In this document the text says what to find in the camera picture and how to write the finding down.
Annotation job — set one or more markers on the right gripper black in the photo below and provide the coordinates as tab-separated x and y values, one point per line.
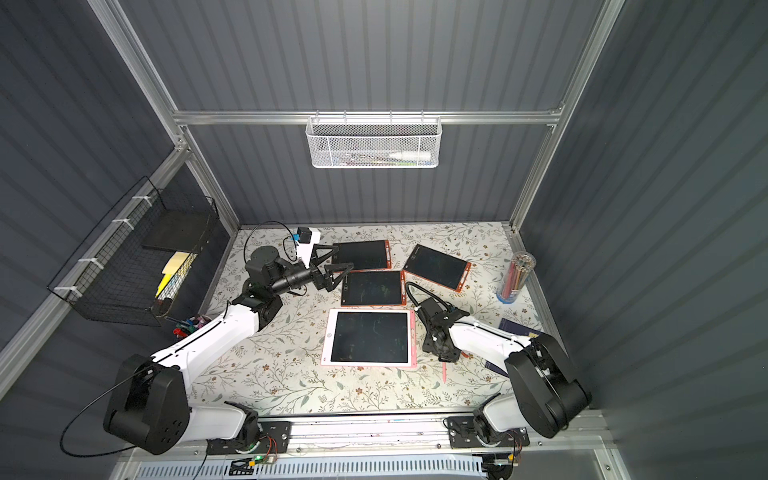
435	325

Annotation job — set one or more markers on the red tablet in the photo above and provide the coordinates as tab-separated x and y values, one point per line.
373	288
437	267
364	255

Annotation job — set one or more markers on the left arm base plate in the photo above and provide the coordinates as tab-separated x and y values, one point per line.
260	438

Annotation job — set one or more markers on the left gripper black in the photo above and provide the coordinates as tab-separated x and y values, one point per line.
325	278

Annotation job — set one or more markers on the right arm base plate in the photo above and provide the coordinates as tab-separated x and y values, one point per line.
467	432

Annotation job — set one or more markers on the black notebook in basket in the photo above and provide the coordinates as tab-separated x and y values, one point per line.
178	231

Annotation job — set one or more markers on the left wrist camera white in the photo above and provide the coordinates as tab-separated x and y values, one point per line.
305	239

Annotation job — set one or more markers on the white wire mesh basket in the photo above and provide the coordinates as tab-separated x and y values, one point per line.
361	141

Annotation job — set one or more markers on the black wire wall basket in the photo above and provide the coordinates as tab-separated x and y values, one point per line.
115	280

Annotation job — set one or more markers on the yellow sticky notes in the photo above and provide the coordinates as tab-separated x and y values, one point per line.
170	270

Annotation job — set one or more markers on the pink cup of markers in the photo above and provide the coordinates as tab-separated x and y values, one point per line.
185	328

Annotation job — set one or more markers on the pink white writing tablet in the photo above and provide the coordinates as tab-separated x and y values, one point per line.
362	337

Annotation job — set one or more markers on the red tablet back left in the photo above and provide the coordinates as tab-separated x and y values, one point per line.
364	255

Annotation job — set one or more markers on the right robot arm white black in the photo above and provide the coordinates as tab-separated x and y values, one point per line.
546	393

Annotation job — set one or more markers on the red tablet middle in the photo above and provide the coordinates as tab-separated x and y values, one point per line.
373	288

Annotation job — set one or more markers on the red tablet back right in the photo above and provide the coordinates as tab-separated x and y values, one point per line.
437	267

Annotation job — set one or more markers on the clear tube of colour pencils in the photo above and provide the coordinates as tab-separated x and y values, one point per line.
520	267

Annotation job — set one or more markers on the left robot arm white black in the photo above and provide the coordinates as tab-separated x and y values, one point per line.
150	407

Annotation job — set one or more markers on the dark blue book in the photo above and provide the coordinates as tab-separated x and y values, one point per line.
515	330

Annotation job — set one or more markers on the white marker in basket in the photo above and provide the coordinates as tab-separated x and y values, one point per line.
410	157

